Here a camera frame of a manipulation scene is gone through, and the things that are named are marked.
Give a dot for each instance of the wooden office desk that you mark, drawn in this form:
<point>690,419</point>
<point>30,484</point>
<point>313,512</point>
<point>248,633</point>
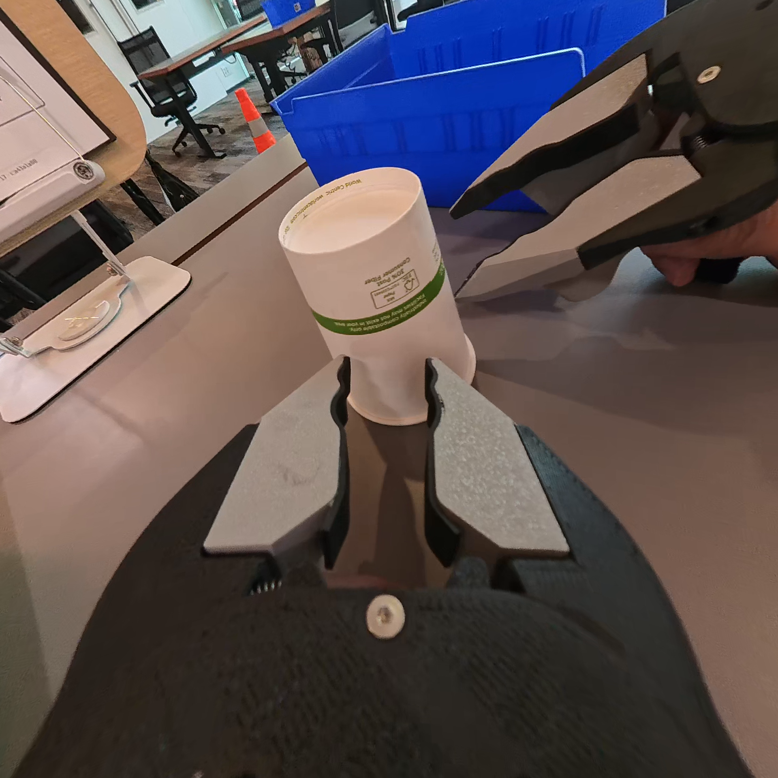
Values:
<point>200,51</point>

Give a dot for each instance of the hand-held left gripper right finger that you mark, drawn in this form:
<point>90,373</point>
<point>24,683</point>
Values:
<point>486,480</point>

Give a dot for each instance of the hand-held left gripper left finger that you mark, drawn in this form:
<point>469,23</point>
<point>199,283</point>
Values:
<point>285,474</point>

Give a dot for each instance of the person's right hand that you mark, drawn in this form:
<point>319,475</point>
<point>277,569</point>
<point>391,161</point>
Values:
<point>741,240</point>

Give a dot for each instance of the large blue plastic bin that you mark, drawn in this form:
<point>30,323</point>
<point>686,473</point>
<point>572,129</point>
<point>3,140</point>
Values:
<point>437,134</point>

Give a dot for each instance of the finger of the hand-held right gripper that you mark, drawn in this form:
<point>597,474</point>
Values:
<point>583,115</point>
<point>608,206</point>

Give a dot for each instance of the small blue plastic bin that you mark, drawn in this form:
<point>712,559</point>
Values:
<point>292,11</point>

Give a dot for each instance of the orange traffic cone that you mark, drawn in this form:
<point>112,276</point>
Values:
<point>254,121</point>

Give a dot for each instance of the white paper cup green band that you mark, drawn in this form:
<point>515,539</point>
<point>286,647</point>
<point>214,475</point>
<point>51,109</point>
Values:
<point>389,243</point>

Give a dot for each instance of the black office chair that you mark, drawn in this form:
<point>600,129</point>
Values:
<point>170,91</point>

